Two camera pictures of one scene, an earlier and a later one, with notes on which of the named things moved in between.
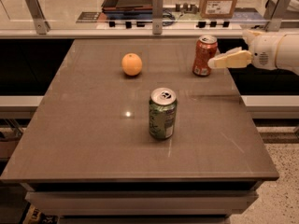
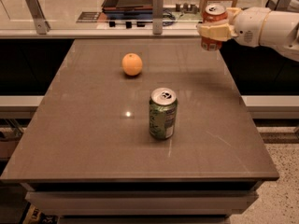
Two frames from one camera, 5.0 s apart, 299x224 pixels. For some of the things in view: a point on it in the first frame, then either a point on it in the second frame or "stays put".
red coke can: x=206 y=46 -> x=213 y=14
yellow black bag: x=34 y=216 stays put
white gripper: x=263 y=54 -> x=248 y=26
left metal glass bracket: x=41 y=24 stays put
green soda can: x=162 y=113 stays put
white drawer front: x=138 y=203 stays put
